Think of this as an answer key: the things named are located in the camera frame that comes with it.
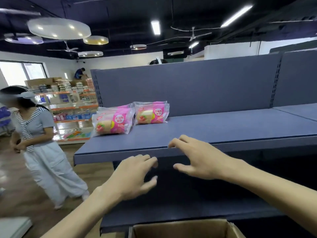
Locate white ceiling fan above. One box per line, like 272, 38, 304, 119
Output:
171, 27, 212, 42
47, 41, 79, 53

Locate large cardboard box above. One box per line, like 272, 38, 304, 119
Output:
24, 77, 62, 88

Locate orange shelf rack with goods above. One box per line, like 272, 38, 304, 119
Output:
30, 80, 99, 144

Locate blue metal shelf unit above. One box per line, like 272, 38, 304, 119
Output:
73, 53, 317, 234
270, 48, 317, 122

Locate large round white ceiling lamp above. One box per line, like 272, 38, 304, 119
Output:
27, 17, 92, 40

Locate pink bread packet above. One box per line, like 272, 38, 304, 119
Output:
97, 103, 134, 115
133, 101, 170, 125
91, 108, 136, 137

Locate round purple ceiling lamp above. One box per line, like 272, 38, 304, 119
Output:
4, 33, 44, 45

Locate person's left hand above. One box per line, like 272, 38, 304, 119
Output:
101, 154, 159, 202

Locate person's right forearm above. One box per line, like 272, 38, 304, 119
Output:
224, 157, 317, 236

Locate person's right hand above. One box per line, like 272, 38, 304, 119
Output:
168, 135, 240, 181

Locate person's left forearm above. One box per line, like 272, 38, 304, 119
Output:
40, 186, 117, 238

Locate round yellow ceiling lamp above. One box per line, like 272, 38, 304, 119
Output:
83, 36, 109, 45

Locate white flat board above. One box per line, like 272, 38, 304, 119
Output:
0, 217, 33, 238

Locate open cardboard box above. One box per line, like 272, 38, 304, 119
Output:
128, 218, 246, 238

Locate window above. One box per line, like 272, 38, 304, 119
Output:
0, 60, 48, 86

